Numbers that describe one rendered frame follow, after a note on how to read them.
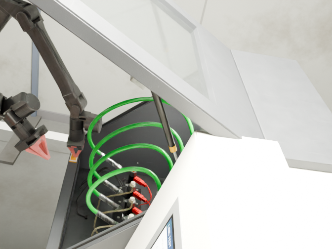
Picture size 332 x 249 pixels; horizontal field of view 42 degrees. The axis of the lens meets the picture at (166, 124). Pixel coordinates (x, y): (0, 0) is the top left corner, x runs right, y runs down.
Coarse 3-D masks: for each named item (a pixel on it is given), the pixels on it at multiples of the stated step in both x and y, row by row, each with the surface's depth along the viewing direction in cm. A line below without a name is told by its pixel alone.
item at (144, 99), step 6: (120, 102) 142; (126, 102) 141; (132, 102) 142; (162, 102) 142; (108, 108) 143; (114, 108) 143; (102, 114) 144; (96, 120) 145; (186, 120) 146; (90, 126) 146; (192, 126) 148; (90, 132) 148; (192, 132) 149; (90, 138) 149; (90, 144) 150
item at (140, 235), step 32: (192, 160) 100; (224, 160) 98; (256, 160) 100; (160, 192) 115; (192, 192) 93; (224, 192) 88; (256, 192) 90; (288, 192) 92; (192, 224) 87; (224, 224) 81; (256, 224) 82; (288, 224) 84
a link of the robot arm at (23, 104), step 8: (16, 96) 128; (24, 96) 127; (32, 96) 130; (8, 104) 128; (16, 104) 127; (24, 104) 127; (32, 104) 128; (40, 104) 131; (0, 112) 129; (16, 112) 129; (24, 112) 128; (32, 112) 129
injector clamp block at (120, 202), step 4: (120, 188) 167; (124, 188) 168; (136, 188) 169; (124, 192) 166; (140, 192) 168; (116, 196) 163; (120, 196) 164; (116, 200) 162; (120, 200) 162; (136, 200) 164; (120, 204) 160; (124, 204) 161; (136, 204) 162; (140, 204) 162; (116, 212) 156; (120, 212) 157; (116, 216) 155; (120, 216) 155; (116, 220) 153; (120, 220) 153
